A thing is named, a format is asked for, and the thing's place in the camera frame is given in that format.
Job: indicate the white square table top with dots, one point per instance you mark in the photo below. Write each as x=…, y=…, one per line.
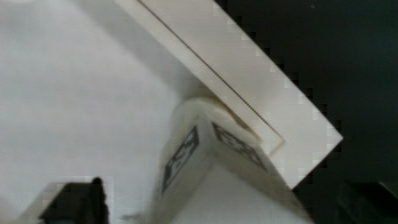
x=105, y=60

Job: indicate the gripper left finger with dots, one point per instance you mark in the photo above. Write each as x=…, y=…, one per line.
x=68, y=204

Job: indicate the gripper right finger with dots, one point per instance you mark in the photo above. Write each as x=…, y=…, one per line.
x=368, y=203

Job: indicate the white table leg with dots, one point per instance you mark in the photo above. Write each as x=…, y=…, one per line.
x=219, y=187

